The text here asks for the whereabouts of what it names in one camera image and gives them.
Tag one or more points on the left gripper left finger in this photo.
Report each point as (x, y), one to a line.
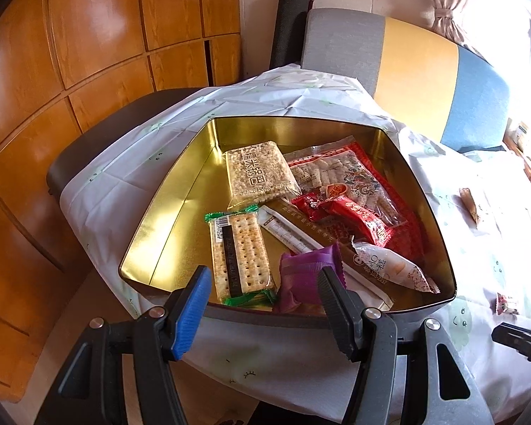
(187, 312)

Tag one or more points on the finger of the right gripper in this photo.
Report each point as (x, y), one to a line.
(514, 337)

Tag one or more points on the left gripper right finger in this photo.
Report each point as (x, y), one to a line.
(343, 310)

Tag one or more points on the gold-brown snack pouch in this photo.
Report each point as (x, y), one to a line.
(295, 231)

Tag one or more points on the purple snack packet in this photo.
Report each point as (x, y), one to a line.
(298, 274)

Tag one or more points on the green-edged cracker pack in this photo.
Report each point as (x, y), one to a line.
(241, 266)

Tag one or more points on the white transparent biscuit packet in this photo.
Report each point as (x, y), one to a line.
(395, 268)

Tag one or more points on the long red candy packet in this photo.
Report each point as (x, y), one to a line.
(363, 221)

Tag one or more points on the small red candy packet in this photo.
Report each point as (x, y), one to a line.
(310, 205)

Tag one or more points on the puffed rice cake pack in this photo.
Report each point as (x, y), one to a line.
(258, 173)

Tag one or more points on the red checkered rice-stick snack bag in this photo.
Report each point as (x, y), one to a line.
(343, 168)

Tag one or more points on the brown crumb pastry packet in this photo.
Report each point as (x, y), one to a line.
(473, 208)

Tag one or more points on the white pink-flower candy packet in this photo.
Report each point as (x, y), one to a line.
(505, 305)

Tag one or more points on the gold metal tin box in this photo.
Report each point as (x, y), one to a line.
(172, 238)

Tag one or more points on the wooden panel cabinet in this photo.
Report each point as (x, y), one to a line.
(65, 66)

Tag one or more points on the black rolled mat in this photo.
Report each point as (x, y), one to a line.
(289, 32)

